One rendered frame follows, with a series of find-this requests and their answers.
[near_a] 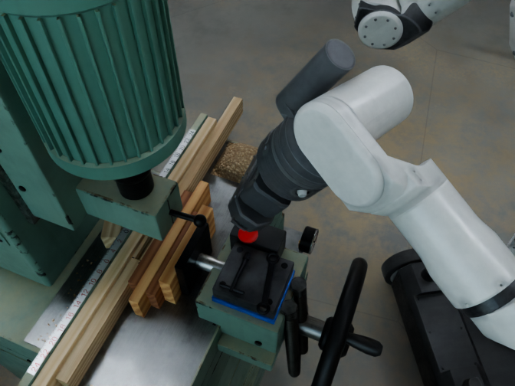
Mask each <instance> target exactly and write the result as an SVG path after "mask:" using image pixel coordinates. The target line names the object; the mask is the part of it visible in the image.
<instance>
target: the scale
mask: <svg viewBox="0 0 515 386"><path fill-rule="evenodd" d="M195 132H196V131H195V130H193V129H190V130H189V131H188V132H187V134H186V135H185V137H184V139H183V140H182V141H181V143H180V144H179V146H178V147H177V149H176V150H175V151H174V153H173V154H172V156H171V158H170V159H169V161H168V162H167V163H166V165H165V167H164V168H163V170H162V171H161V172H160V174H159V176H162V177H164V178H165V177H166V176H167V174H168V173H169V171H170V169H171V168H172V167H173V165H174V164H175V162H176V160H177V159H178V157H179V156H180V155H181V153H182V151H183V150H184V148H185V147H186V146H187V144H188V143H189V141H190V139H191V138H192V137H193V135H194V134H195ZM129 232H130V229H128V228H125V227H124V228H123V229H122V230H121V232H120V233H119V235H118V236H117V238H116V240H115V241H114V242H113V243H112V245H111V246H110V248H109V250H108V251H107V252H106V254H105V255H104V257H103V259H102V260H101V261H100V263H99V264H98V266H97V268H96V269H95V271H94V272H93V273H92V274H91V276H90V278H89V279H88V281H87V282H86V283H85V285H84V287H83V288H82V290H81V291H80V292H79V294H78V295H77V297H76V299H75V300H74V301H73V303H72V304H71V306H70V307H69V309H68V310H67V311H66V313H65V314H64V316H63V318H62V319H61V321H60V322H59V323H58V325H57V327H56V328H55V330H54V331H53V332H52V334H51V336H50V337H49V338H48V340H47V341H46V342H45V344H44V346H43V347H42V349H41V350H40V351H39V353H38V355H37V356H36V358H35V359H34V361H33V362H32V363H31V365H30V367H29V368H28V370H27V371H26V372H28V373H30V374H32V375H35V373H36V372H37V370H38V369H39V368H40V366H41V364H42V363H43V361H44V360H45V359H46V357H47V356H48V354H49V352H50V351H51V350H52V348H53V347H54V344H55V343H56V341H57V340H58V339H59V337H60V336H61V334H62V332H63V331H64V330H65V328H66V327H67V325H68V323H69V322H70V321H71V319H72V318H73V316H74V314H75V313H76V311H77V310H78V309H79V307H80V305H81V304H82V302H83V301H84V300H85V298H86V297H87V295H88V293H89V292H90V290H91V289H92V287H93V285H94V284H95V282H96V281H97V280H98V278H99V277H100V275H101V273H102V272H103V271H104V269H105V268H106V266H107V264H108V263H109V262H110V260H111V259H112V257H113V255H114V254H115V253H116V251H117V250H118V248H119V247H120V245H121V244H122V242H123V241H124V239H125V238H126V236H127V234H128V233H129Z"/></svg>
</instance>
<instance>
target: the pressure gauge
mask: <svg viewBox="0 0 515 386"><path fill-rule="evenodd" d="M318 233H319V229H316V228H314V227H310V226H306V227H305V229H304V231H303V234H302V237H301V239H300V240H299V243H298V249H299V251H303V252H304V253H307V254H311V253H312V251H313V249H314V246H315V243H316V241H317V236H318ZM315 240H316V241H315ZM314 241H315V243H314Z"/></svg>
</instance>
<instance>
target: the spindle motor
mask: <svg viewBox="0 0 515 386"><path fill-rule="evenodd" d="M0 58H1V60H2V63H3V64H4V66H5V69H6V70H7V72H8V75H9V76H10V78H11V81H12V83H13V84H14V86H15V89H16V90H17V91H18V94H19V96H20V97H21V100H22V102H23V104H24V105H25V108H26V110H27V111H28V114H29V116H30V117H31V120H32V122H33V123H34V125H35V127H36V129H37V131H38V133H39V135H40V137H41V140H42V142H43V143H44V146H45V147H46V149H47V151H48V153H49V155H50V157H51V158H52V159H53V160H54V162H55V163H56V164H57V165H59V166H60V167H61V168H62V169H63V170H65V171H66V172H69V173H71V174H73V175H76V176H78V177H81V178H87V179H93V180H104V181H105V180H116V179H121V178H129V177H131V176H134V175H138V174H141V173H143V172H146V171H148V170H150V169H151V168H154V167H155V166H157V165H158V164H160V163H161V162H163V161H164V160H165V159H167V158H168V157H169V156H170V155H171V154H172V153H173V152H174V151H175V150H176V148H177V147H178V146H179V144H180V142H181V141H182V139H183V136H184V134H185V129H186V122H187V119H186V114H185V104H184V100H183V95H182V86H181V81H180V76H179V67H178V62H177V57H176V52H175V43H174V38H173V33H172V24H171V19H170V14H169V5H168V0H0Z"/></svg>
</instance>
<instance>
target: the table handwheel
mask: <svg viewBox="0 0 515 386"><path fill-rule="evenodd" d="M367 267H368V264H367V262H366V260H365V259H363V258H361V257H357V258H355V259H354V260H353V261H352V263H351V266H350V268H349V272H348V275H347V278H346V282H345V284H344V287H343V291H342V293H341V296H340V300H339V302H338V305H337V308H336V311H335V314H334V317H332V316H331V317H329V318H327V319H326V321H323V320H320V319H317V318H314V317H312V316H309V315H307V320H306V322H304V323H301V324H300V323H298V326H299V327H298V328H299V334H301V335H304V336H306V337H308V338H311V339H314V340H316V341H318V342H319V343H318V346H319V348H320V350H322V354H321V356H320V360H319V363H318V366H317V369H316V372H315V375H314V377H313V382H312V385H311V386H331V384H332V382H333V378H334V375H335V373H336V369H337V366H338V364H339V361H340V358H342V357H344V356H346V353H347V352H348V349H349V345H347V344H346V338H347V336H348V333H349V332H350V333H353V332H354V328H353V325H352V324H351V323H352V320H353V317H354V313H355V311H356V307H357V303H358V301H359V296H360V293H361V291H362V286H363V283H364V280H365V277H366V271H367Z"/></svg>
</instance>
